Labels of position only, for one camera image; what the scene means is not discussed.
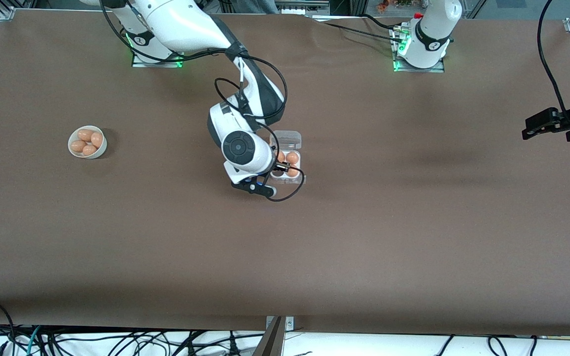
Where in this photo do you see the clear plastic egg box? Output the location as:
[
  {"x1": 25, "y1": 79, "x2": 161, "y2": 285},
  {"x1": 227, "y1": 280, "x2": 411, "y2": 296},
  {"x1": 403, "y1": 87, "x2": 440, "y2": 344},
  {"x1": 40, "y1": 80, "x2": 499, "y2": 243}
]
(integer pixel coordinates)
[{"x1": 268, "y1": 130, "x2": 307, "y2": 185}]

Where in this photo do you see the white round bowl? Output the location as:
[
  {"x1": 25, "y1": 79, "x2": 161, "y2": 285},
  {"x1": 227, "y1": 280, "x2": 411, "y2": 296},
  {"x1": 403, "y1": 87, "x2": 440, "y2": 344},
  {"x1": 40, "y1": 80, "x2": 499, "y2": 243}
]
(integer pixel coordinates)
[{"x1": 68, "y1": 126, "x2": 108, "y2": 160}]

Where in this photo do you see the white power strip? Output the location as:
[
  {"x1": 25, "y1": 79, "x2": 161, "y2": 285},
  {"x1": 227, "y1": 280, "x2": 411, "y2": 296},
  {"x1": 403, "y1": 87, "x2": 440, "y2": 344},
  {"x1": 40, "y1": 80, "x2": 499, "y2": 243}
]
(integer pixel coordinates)
[{"x1": 276, "y1": 0, "x2": 329, "y2": 15}]

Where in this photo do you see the person in grey trousers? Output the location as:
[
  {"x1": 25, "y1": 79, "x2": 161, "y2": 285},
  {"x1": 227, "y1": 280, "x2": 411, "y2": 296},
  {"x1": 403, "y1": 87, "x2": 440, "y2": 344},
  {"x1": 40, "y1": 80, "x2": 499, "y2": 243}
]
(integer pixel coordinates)
[{"x1": 238, "y1": 0, "x2": 277, "y2": 14}]

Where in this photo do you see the white lower shelf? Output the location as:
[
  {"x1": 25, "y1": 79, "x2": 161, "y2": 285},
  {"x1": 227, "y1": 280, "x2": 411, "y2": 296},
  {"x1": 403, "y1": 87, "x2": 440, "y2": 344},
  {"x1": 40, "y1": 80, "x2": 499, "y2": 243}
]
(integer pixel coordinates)
[{"x1": 0, "y1": 329, "x2": 570, "y2": 356}]

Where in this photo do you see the small metal table bracket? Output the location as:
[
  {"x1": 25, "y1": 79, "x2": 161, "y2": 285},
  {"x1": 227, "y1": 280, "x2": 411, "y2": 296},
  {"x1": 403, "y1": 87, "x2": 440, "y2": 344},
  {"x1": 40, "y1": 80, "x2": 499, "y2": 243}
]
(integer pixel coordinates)
[{"x1": 265, "y1": 316, "x2": 294, "y2": 331}]

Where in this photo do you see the black table cable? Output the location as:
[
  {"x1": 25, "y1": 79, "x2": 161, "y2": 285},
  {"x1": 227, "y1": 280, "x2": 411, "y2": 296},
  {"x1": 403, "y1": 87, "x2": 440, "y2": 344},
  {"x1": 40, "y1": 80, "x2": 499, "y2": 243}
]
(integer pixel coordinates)
[
  {"x1": 322, "y1": 22, "x2": 400, "y2": 42},
  {"x1": 362, "y1": 13, "x2": 397, "y2": 30}
]

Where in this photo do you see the brown camera stand post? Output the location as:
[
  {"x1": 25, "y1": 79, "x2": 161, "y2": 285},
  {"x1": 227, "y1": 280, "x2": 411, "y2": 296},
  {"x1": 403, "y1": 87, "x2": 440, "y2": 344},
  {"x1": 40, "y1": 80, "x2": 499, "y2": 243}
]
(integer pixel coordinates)
[{"x1": 252, "y1": 316, "x2": 285, "y2": 356}]

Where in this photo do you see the teal cable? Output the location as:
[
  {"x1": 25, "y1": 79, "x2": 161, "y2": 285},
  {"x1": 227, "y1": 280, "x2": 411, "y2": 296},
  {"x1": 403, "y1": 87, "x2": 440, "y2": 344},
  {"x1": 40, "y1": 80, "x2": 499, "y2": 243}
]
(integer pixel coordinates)
[{"x1": 27, "y1": 325, "x2": 42, "y2": 356}]

